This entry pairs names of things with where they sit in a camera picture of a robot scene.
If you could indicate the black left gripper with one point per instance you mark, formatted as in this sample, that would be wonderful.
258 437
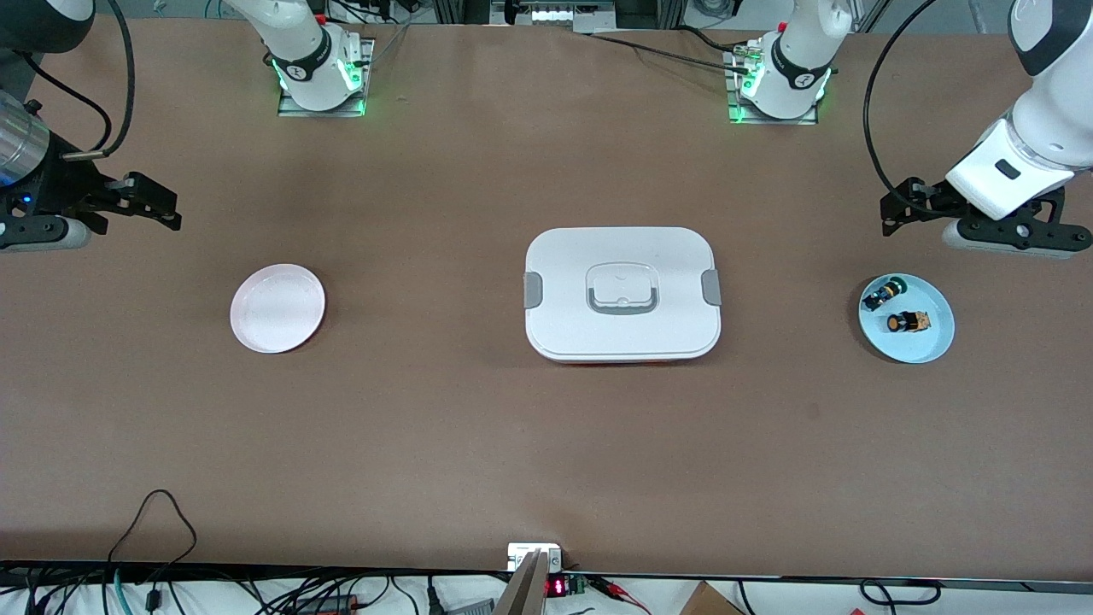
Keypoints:
933 201

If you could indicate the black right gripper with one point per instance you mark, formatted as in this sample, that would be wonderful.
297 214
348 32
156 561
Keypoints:
64 184

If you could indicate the orange push button switch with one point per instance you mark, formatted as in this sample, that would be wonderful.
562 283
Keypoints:
907 323

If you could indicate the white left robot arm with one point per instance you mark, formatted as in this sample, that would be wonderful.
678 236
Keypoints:
790 77

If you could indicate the light blue round plate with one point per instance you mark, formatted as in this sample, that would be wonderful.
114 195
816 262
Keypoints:
918 342

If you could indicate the pink round plate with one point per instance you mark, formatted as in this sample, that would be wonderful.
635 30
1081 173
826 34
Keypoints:
277 309

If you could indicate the white lidded storage box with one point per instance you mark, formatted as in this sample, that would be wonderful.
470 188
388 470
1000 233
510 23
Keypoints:
623 337

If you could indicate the brown cardboard piece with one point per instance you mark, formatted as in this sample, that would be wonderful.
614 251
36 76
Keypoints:
709 602

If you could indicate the red clip lead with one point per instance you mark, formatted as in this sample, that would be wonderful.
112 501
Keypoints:
619 589

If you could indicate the black power plug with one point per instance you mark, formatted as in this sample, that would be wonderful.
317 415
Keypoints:
434 595

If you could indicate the small white box device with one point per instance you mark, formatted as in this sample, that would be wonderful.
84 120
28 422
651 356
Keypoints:
523 553

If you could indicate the red LED display module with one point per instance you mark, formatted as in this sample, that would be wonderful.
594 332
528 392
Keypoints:
556 588

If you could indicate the grey metal bar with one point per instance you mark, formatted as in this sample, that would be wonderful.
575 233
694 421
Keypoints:
523 589

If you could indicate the green push button switch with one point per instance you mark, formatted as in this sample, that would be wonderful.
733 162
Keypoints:
881 295

